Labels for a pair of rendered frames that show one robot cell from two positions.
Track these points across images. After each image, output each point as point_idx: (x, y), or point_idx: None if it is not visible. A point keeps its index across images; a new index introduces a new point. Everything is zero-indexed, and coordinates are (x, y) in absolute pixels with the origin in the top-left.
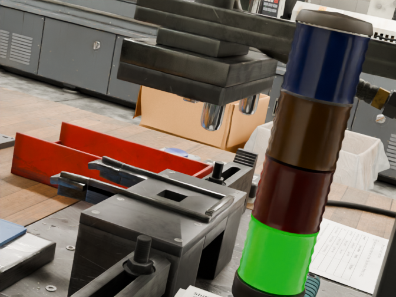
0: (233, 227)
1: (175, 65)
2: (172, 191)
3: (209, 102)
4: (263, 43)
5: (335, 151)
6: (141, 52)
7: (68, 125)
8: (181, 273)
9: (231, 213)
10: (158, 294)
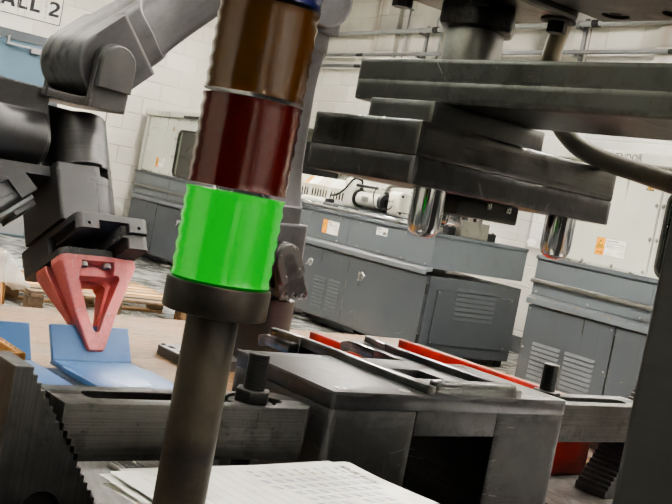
0: (529, 450)
1: (365, 135)
2: (425, 372)
3: (397, 179)
4: (492, 97)
5: (267, 65)
6: (332, 124)
7: (406, 345)
8: (343, 445)
9: (511, 415)
10: (278, 451)
